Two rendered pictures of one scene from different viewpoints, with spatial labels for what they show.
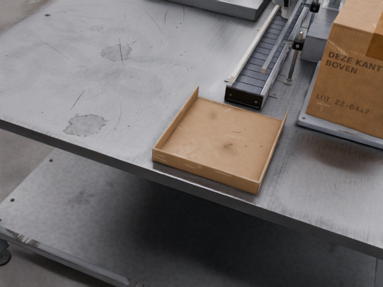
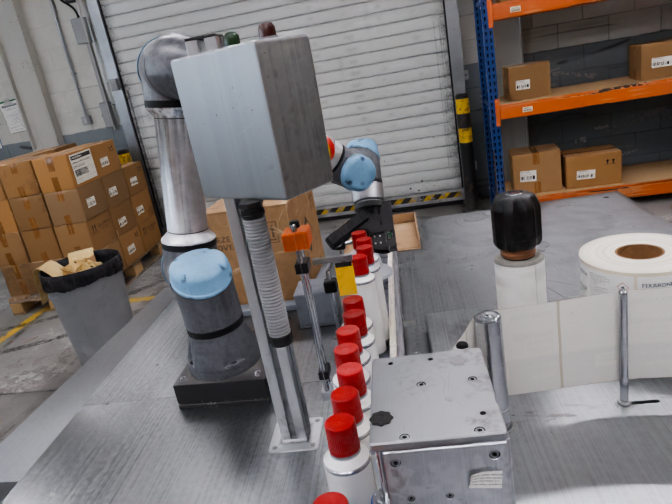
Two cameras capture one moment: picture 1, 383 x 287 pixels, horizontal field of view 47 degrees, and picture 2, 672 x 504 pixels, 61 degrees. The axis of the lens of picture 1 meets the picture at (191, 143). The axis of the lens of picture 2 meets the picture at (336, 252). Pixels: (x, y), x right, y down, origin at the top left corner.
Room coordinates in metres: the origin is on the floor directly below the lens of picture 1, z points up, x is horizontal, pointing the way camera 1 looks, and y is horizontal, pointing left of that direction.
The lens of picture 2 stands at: (2.68, -0.55, 1.44)
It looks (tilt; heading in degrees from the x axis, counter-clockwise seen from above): 19 degrees down; 170
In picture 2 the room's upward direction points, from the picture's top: 10 degrees counter-clockwise
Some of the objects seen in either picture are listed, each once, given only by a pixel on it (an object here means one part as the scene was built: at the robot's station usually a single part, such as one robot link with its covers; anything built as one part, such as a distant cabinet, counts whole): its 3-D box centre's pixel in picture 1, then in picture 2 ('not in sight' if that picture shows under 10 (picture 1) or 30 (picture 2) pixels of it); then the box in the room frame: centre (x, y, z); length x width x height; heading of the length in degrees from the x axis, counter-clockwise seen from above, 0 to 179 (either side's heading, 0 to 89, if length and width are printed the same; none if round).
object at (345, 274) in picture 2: not in sight; (346, 278); (1.82, -0.40, 1.09); 0.03 x 0.01 x 0.06; 72
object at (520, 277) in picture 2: not in sight; (519, 275); (1.84, -0.09, 1.03); 0.09 x 0.09 x 0.30
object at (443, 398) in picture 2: not in sight; (430, 393); (2.26, -0.42, 1.14); 0.14 x 0.11 x 0.01; 162
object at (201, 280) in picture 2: not in sight; (204, 287); (1.59, -0.64, 1.06); 0.13 x 0.12 x 0.14; 12
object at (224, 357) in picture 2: not in sight; (220, 339); (1.59, -0.64, 0.94); 0.15 x 0.15 x 0.10
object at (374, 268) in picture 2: not in sight; (371, 294); (1.65, -0.32, 0.98); 0.05 x 0.05 x 0.20
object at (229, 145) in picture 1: (224, 134); (379, 234); (0.87, -0.08, 0.85); 0.30 x 0.26 x 0.04; 162
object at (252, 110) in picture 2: not in sight; (254, 121); (1.90, -0.49, 1.38); 0.17 x 0.10 x 0.19; 37
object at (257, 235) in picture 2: not in sight; (266, 275); (1.95, -0.53, 1.18); 0.04 x 0.04 x 0.21
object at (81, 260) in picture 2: not in sight; (83, 279); (-0.68, -1.48, 0.50); 0.42 x 0.41 x 0.28; 159
